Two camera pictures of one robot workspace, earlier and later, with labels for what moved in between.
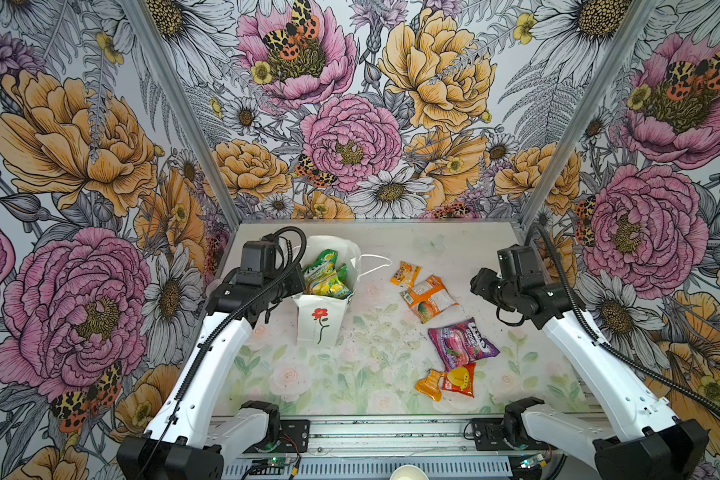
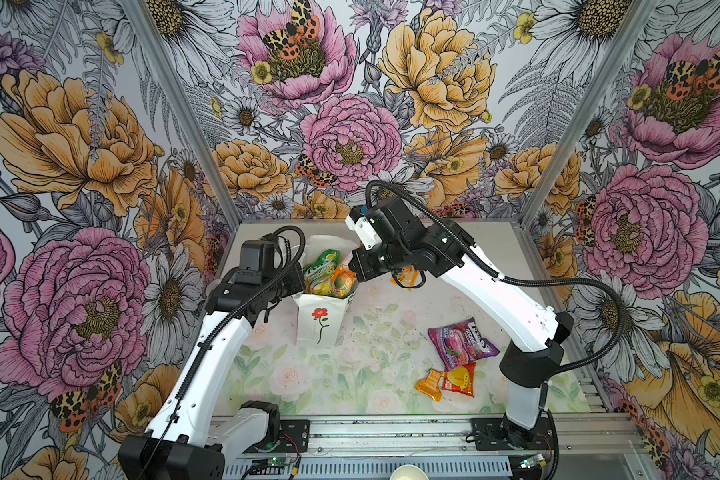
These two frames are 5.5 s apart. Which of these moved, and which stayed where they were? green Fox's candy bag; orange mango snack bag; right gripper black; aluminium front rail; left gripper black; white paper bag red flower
Moved: orange mango snack bag; right gripper black
Stayed: green Fox's candy bag; left gripper black; aluminium front rail; white paper bag red flower
